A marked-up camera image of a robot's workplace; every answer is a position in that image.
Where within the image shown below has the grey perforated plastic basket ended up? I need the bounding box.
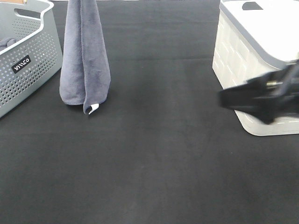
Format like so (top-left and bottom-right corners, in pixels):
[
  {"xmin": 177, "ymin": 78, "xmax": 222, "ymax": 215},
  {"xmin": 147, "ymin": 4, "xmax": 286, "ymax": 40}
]
[{"xmin": 0, "ymin": 0, "xmax": 63, "ymax": 116}]

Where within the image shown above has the grey towel inside basket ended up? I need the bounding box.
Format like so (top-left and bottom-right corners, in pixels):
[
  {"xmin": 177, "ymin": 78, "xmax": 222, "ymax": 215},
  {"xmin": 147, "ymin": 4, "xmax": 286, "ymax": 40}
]
[{"xmin": 0, "ymin": 37, "xmax": 18, "ymax": 51}]

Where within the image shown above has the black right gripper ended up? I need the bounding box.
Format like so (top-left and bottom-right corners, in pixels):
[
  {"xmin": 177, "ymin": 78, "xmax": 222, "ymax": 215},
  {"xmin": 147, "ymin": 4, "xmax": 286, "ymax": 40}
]
[{"xmin": 217, "ymin": 60, "xmax": 299, "ymax": 124}]

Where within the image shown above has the grey-blue microfiber towel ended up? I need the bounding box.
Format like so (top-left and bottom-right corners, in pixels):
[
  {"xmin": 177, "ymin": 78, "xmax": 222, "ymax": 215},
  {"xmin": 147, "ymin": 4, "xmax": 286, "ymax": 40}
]
[{"xmin": 59, "ymin": 0, "xmax": 111, "ymax": 115}]

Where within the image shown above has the white bin with grey lid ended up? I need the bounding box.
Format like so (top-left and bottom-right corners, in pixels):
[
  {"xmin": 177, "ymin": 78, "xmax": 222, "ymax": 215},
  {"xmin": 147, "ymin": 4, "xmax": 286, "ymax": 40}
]
[{"xmin": 212, "ymin": 0, "xmax": 299, "ymax": 136}]

